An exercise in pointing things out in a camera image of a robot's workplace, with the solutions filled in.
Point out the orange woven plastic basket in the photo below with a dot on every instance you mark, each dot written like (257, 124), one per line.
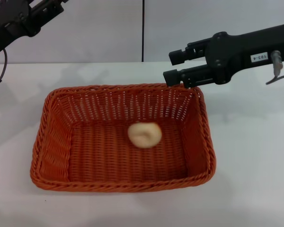
(123, 163)

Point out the black wall panel seam strip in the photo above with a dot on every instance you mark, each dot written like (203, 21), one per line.
(143, 30)

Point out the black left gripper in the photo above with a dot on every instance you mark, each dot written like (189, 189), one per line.
(11, 21)

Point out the pale round bread bun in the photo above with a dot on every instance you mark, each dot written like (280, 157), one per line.
(144, 135)

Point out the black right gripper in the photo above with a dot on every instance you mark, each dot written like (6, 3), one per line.
(236, 54)

